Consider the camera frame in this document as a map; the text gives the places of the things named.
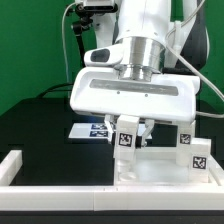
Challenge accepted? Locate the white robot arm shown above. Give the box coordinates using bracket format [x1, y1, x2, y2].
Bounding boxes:
[70, 0, 200, 148]

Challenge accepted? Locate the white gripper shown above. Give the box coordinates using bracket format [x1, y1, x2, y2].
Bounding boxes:
[70, 45, 200, 147]

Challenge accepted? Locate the white hanging cable left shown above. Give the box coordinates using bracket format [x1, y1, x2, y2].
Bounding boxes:
[61, 2, 76, 84]

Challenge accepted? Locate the white sheet with tag markers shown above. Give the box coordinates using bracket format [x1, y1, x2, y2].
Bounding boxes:
[68, 122, 153, 141]

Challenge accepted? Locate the grey camera on mount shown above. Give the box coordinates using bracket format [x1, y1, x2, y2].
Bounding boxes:
[83, 0, 115, 10]

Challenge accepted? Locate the white U-shaped obstacle fence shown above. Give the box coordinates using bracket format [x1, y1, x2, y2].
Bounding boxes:
[0, 150, 224, 211]

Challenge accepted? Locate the black cable bundle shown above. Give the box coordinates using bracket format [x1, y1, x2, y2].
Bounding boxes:
[36, 83, 75, 99]

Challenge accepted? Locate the white square table top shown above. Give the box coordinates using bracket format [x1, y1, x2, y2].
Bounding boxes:
[113, 146, 221, 186]

